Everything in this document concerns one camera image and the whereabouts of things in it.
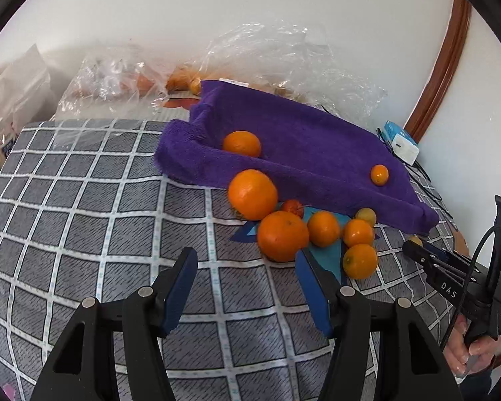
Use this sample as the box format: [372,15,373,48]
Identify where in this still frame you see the small red apple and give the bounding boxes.
[281,199,305,219]

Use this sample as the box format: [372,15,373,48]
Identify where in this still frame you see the purple towel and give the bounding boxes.
[154,79,440,235]

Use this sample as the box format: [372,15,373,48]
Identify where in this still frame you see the pile of bagged oranges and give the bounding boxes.
[166,64,203,95]

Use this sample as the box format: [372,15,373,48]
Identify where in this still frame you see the person's right hand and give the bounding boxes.
[443,315,501,377]

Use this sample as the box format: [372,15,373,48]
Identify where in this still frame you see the white charger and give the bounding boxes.
[390,134,420,165]

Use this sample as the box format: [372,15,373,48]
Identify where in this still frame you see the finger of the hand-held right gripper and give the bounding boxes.
[421,243,473,277]
[402,240,443,275]

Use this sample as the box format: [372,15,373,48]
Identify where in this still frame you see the large clear plastic bag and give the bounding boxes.
[200,19,389,124]

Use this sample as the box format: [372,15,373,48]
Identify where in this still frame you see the white plastic bag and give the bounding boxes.
[0,44,53,134]

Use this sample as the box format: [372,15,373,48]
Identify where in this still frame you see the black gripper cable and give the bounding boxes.
[440,225,501,351]

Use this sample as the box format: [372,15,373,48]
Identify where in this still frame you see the small orange kumquat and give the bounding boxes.
[370,164,390,186]

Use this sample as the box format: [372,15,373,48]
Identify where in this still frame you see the grey checked blanket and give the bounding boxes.
[0,118,468,401]

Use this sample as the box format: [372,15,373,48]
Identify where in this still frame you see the large orange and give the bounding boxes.
[222,131,262,158]
[257,211,310,263]
[227,169,279,221]

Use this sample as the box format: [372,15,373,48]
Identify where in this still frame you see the blue and white box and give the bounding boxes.
[382,120,414,140]

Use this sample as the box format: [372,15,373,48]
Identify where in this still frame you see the black cables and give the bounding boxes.
[376,127,456,230]

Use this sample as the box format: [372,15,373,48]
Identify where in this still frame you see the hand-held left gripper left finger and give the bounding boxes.
[30,246,199,401]

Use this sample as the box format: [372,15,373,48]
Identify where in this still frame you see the brown wooden door frame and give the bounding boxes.
[403,0,472,143]

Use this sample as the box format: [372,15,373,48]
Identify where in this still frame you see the cluster of bagged brown longans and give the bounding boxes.
[259,79,305,103]

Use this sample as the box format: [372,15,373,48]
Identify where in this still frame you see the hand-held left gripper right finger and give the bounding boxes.
[294,247,464,401]

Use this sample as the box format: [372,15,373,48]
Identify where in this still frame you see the medium orange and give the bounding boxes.
[307,211,342,247]
[343,219,375,248]
[343,244,379,280]

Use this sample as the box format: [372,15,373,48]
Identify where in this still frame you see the crumpled clear plastic bag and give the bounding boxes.
[55,52,170,120]

